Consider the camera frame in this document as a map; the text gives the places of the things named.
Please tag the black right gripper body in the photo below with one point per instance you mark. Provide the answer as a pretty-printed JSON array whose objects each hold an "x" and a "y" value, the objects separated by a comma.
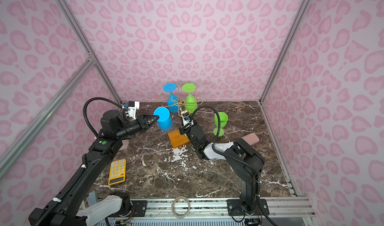
[{"x": 183, "y": 131}]

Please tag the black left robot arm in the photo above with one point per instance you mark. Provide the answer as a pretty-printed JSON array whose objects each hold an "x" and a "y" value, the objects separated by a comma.
[{"x": 63, "y": 208}]

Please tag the pink pencil case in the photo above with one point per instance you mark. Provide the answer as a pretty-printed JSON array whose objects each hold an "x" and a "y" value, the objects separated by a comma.
[{"x": 251, "y": 139}]

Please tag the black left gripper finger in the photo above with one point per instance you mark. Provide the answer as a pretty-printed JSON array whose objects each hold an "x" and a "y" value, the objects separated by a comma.
[
  {"x": 149, "y": 118},
  {"x": 146, "y": 126}
]

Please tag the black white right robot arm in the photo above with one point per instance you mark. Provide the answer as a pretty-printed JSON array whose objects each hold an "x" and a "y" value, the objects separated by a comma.
[{"x": 244, "y": 160}]

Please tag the aluminium front rail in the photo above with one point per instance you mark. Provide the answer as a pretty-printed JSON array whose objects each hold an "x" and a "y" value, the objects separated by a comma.
[{"x": 295, "y": 211}]

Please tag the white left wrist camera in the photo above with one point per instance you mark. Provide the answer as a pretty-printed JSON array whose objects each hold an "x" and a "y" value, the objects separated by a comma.
[{"x": 130, "y": 109}]

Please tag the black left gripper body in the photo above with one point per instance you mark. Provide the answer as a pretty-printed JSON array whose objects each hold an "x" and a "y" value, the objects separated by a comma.
[{"x": 133, "y": 127}]

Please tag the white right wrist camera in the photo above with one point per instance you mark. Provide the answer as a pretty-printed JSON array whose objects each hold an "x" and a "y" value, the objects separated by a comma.
[{"x": 186, "y": 118}]

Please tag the aluminium frame strut left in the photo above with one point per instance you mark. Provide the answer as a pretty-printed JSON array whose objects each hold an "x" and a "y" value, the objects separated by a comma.
[{"x": 29, "y": 134}]

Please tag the green wine glass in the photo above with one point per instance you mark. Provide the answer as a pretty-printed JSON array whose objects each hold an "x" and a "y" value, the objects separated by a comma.
[
  {"x": 221, "y": 120},
  {"x": 190, "y": 101}
]

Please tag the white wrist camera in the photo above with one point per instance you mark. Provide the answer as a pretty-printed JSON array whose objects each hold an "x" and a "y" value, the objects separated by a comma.
[
  {"x": 186, "y": 118},
  {"x": 130, "y": 109}
]

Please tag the yellow calculator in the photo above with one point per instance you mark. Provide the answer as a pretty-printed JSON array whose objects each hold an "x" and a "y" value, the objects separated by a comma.
[{"x": 117, "y": 172}]

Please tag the clear tape roll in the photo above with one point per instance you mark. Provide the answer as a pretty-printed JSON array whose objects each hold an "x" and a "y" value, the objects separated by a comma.
[{"x": 181, "y": 207}]

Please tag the pink pen holder cup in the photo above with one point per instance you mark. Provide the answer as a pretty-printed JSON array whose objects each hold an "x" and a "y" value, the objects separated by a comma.
[{"x": 125, "y": 144}]

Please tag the blue wine glass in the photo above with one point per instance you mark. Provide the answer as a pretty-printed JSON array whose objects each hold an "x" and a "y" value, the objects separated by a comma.
[
  {"x": 165, "y": 121},
  {"x": 172, "y": 101}
]

